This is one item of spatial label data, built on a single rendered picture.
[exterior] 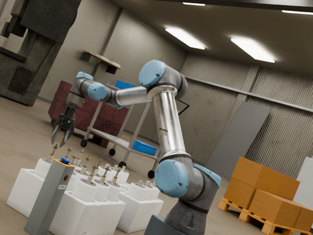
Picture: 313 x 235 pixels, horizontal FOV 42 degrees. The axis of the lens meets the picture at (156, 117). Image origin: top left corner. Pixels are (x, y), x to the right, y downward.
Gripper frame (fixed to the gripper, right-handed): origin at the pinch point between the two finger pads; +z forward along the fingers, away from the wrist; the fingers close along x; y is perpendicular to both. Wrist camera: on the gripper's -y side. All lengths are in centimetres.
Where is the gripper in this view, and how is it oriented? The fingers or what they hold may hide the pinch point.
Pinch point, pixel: (57, 143)
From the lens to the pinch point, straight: 200.9
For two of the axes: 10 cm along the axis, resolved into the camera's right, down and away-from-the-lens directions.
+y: 0.9, 0.2, -10.0
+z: -3.9, 9.2, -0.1
